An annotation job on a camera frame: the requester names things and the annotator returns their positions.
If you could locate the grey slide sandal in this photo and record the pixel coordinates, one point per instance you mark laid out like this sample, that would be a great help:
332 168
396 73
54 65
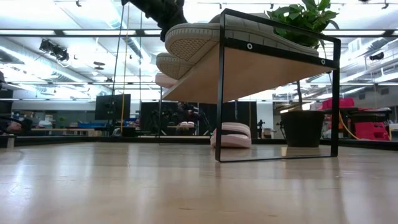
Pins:
192 40
172 67

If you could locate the black aluminium table frame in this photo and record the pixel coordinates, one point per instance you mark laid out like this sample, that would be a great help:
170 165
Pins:
62 140

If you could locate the green plant in black pot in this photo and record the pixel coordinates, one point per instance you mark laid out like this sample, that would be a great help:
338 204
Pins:
303 127

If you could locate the pink slide sandal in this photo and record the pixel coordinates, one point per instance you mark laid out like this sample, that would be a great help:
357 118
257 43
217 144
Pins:
164 81
236 140

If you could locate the wooden shelf with black frame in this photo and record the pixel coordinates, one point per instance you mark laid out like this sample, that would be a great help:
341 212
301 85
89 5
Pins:
248 74

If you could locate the red and black cart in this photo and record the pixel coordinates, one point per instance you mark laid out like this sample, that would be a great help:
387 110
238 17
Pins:
371 130

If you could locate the distant wooden table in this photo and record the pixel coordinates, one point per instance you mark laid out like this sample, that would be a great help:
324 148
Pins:
62 129

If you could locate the distant black robot arms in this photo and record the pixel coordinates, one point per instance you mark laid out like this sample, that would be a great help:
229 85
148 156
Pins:
186 110

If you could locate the red bin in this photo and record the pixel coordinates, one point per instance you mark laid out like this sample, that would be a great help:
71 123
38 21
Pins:
337 103

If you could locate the blue box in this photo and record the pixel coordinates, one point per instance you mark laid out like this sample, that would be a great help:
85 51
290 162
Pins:
91 125

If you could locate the black partition panel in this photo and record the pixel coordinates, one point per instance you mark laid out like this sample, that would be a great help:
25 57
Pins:
242 118

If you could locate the black ceiling spotlights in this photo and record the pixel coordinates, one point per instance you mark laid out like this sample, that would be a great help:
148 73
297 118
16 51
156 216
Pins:
56 51

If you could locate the black monitor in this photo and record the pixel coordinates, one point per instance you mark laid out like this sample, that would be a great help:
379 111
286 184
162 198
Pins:
112 107

